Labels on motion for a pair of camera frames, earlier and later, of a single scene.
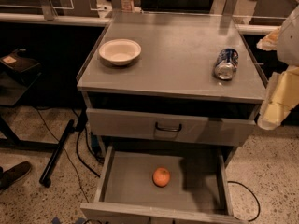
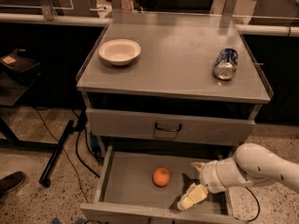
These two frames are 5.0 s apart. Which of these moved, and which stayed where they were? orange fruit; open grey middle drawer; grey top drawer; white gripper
Moved: white gripper
Stayed: grey top drawer; open grey middle drawer; orange fruit
